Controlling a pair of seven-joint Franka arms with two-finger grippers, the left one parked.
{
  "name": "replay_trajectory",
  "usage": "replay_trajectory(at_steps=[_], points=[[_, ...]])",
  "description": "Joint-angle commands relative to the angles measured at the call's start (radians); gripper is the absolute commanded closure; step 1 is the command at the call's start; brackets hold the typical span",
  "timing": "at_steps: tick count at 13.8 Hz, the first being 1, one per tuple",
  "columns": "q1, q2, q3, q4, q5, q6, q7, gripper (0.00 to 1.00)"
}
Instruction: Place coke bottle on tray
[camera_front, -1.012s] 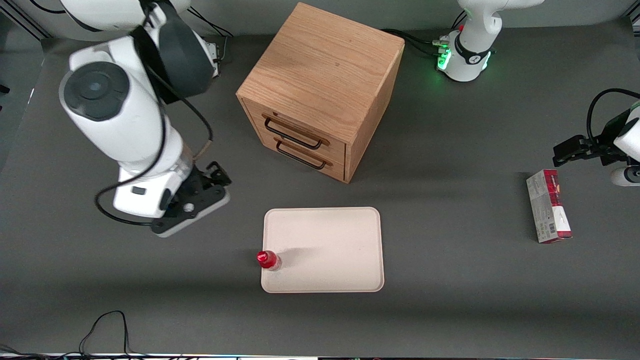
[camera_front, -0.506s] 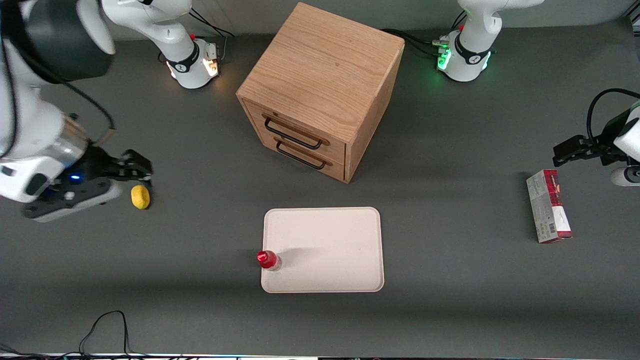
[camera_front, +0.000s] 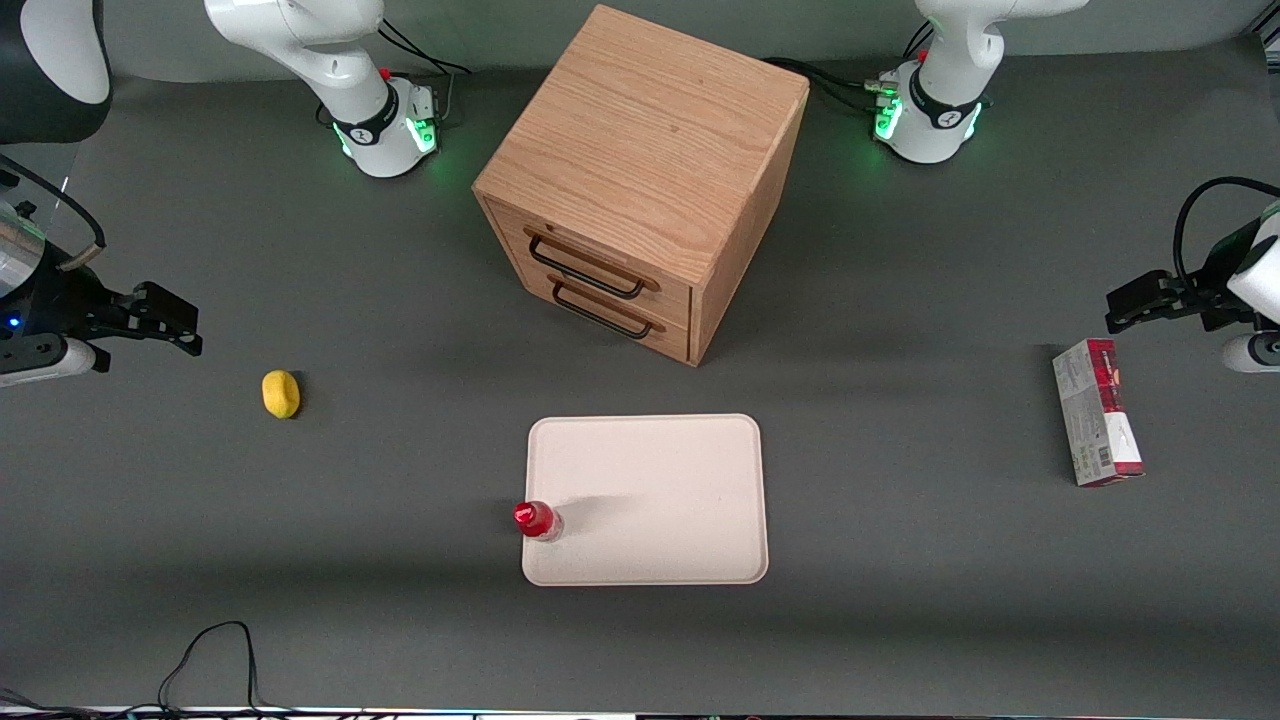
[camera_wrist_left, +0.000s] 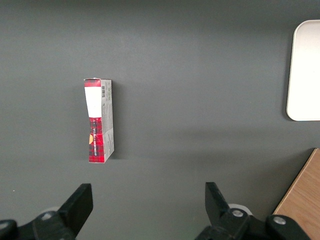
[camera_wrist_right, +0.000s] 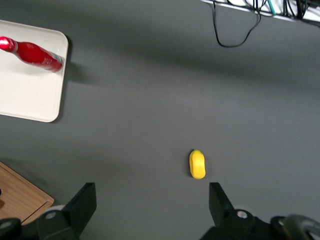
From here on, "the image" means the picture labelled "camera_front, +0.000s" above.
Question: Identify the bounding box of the black right arm base cable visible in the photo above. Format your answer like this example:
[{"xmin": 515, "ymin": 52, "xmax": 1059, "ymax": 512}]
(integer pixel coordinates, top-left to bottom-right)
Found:
[{"xmin": 318, "ymin": 17, "xmax": 472, "ymax": 129}]

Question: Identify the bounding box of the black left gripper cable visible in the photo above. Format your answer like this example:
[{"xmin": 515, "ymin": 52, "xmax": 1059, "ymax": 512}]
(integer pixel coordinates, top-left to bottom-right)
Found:
[{"xmin": 1174, "ymin": 177, "xmax": 1280, "ymax": 293}]

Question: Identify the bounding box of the black arm base cable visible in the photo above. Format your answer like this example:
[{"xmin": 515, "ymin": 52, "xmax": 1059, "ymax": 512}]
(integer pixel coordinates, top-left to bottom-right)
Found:
[
  {"xmin": 318, "ymin": 17, "xmax": 472, "ymax": 129},
  {"xmin": 764, "ymin": 18, "xmax": 937, "ymax": 117}
]

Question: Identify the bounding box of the short black metal drawer handle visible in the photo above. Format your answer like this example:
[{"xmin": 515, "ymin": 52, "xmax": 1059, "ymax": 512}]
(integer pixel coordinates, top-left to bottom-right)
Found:
[{"xmin": 551, "ymin": 282, "xmax": 654, "ymax": 340}]

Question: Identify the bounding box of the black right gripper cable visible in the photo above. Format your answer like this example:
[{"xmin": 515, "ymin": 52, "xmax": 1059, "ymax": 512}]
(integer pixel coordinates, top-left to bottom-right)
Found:
[{"xmin": 0, "ymin": 154, "xmax": 107, "ymax": 273}]

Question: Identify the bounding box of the red coke bottle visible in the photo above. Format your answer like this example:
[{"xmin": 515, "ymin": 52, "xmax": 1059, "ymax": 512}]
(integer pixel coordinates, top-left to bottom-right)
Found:
[{"xmin": 513, "ymin": 500, "xmax": 564, "ymax": 544}]

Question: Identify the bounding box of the long black metal drawer handle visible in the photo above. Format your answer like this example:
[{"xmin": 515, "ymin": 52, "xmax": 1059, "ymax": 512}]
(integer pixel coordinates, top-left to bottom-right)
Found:
[{"xmin": 526, "ymin": 234, "xmax": 647, "ymax": 300}]

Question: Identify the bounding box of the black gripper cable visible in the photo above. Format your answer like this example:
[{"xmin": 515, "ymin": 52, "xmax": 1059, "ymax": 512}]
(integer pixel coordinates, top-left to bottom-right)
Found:
[
  {"xmin": 0, "ymin": 154, "xmax": 107, "ymax": 273},
  {"xmin": 1174, "ymin": 177, "xmax": 1280, "ymax": 293}
]

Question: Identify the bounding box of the cream rectangular tray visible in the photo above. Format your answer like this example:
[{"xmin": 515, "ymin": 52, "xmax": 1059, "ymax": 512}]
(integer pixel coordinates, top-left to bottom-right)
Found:
[{"xmin": 522, "ymin": 414, "xmax": 770, "ymax": 587}]

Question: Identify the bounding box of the black left arm base cable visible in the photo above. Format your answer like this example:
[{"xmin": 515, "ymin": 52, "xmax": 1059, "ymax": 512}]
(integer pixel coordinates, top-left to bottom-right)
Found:
[{"xmin": 764, "ymin": 18, "xmax": 937, "ymax": 117}]

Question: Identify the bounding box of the yellow lemon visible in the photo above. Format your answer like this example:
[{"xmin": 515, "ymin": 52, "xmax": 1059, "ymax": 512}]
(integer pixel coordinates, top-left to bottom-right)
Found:
[{"xmin": 262, "ymin": 370, "xmax": 302, "ymax": 420}]

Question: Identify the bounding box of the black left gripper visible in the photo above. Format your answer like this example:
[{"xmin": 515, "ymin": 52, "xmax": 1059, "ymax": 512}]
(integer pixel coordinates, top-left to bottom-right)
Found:
[{"xmin": 1105, "ymin": 222, "xmax": 1264, "ymax": 336}]

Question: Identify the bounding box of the black looped table cable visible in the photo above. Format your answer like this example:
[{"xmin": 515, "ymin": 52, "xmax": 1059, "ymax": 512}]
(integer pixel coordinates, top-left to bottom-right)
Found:
[{"xmin": 0, "ymin": 621, "xmax": 301, "ymax": 719}]

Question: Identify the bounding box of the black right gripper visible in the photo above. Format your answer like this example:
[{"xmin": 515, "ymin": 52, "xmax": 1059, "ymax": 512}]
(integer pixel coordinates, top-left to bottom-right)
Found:
[{"xmin": 20, "ymin": 266, "xmax": 204, "ymax": 358}]

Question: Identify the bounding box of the wooden drawer with long handle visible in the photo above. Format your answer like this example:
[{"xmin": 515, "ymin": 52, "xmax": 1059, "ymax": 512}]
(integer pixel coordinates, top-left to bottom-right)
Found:
[{"xmin": 485, "ymin": 198, "xmax": 694, "ymax": 323}]

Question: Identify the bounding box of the red and grey carton box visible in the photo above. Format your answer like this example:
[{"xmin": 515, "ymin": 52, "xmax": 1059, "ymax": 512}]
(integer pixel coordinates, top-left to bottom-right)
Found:
[{"xmin": 1052, "ymin": 338, "xmax": 1147, "ymax": 488}]

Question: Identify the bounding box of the wooden drawer with short handle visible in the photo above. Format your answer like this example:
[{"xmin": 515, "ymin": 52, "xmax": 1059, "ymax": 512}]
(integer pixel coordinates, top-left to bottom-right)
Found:
[{"xmin": 520, "ymin": 270, "xmax": 693, "ymax": 364}]

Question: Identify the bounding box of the wooden drawer cabinet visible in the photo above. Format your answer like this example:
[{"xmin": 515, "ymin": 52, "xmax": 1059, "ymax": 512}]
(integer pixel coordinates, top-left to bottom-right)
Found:
[{"xmin": 473, "ymin": 4, "xmax": 810, "ymax": 368}]

